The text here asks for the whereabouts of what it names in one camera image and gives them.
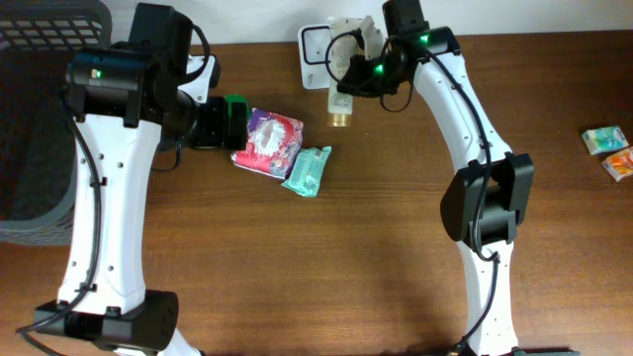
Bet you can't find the grey plastic basket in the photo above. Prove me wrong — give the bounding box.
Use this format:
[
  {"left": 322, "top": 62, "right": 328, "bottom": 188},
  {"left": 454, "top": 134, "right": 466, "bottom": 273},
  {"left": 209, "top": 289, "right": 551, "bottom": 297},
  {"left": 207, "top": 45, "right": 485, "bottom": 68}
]
[{"left": 1, "top": 0, "right": 112, "bottom": 246}]

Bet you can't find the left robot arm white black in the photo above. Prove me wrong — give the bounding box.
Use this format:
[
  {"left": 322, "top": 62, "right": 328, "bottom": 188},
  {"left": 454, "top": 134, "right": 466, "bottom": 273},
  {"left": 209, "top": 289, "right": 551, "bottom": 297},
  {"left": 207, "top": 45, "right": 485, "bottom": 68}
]
[{"left": 18, "top": 3, "right": 249, "bottom": 355}]

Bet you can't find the orange small tissue box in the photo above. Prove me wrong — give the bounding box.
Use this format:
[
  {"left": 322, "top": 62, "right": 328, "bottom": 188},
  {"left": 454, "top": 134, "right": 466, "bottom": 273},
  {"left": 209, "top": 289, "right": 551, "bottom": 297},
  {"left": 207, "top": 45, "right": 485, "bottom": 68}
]
[{"left": 602, "top": 147, "right": 633, "bottom": 182}]

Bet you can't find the green lidded jar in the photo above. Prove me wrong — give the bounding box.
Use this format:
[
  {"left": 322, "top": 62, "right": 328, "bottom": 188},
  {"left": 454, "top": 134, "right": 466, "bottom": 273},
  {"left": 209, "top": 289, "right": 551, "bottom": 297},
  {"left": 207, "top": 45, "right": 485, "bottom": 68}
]
[{"left": 224, "top": 95, "right": 251, "bottom": 150}]

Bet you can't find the white floral tube gold cap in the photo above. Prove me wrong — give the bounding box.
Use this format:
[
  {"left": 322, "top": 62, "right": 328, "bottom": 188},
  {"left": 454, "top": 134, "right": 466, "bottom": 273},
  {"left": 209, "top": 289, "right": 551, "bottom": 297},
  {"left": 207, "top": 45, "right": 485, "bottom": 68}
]
[{"left": 327, "top": 17, "right": 361, "bottom": 128}]

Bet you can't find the white barcode scanner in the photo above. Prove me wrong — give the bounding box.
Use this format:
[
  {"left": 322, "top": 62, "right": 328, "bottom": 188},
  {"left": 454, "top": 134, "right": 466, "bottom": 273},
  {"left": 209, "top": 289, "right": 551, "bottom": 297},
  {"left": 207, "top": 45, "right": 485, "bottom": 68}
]
[{"left": 298, "top": 24, "right": 330, "bottom": 90}]

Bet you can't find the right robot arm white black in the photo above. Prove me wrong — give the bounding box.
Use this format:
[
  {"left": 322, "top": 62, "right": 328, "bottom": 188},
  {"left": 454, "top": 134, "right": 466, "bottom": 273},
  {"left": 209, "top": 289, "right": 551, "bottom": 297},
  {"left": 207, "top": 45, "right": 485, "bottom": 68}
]
[{"left": 332, "top": 0, "right": 534, "bottom": 355}]

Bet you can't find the red purple snack packet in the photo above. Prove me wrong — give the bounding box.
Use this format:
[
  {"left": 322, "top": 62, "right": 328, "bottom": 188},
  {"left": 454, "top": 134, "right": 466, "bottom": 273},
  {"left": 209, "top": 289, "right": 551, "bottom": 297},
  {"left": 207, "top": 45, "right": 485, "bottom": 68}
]
[{"left": 230, "top": 108, "right": 304, "bottom": 180}]

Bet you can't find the teal wet wipes packet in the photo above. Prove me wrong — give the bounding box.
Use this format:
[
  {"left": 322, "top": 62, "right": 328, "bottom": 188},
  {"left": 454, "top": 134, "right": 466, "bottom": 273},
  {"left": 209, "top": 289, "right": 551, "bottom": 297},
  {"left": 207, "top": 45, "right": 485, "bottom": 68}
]
[{"left": 282, "top": 146, "right": 331, "bottom": 198}]

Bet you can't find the teal small tissue box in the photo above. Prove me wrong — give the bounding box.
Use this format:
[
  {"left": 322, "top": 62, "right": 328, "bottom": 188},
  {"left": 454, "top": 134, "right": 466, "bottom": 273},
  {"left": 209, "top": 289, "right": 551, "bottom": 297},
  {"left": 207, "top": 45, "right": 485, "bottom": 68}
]
[{"left": 582, "top": 126, "right": 629, "bottom": 155}]

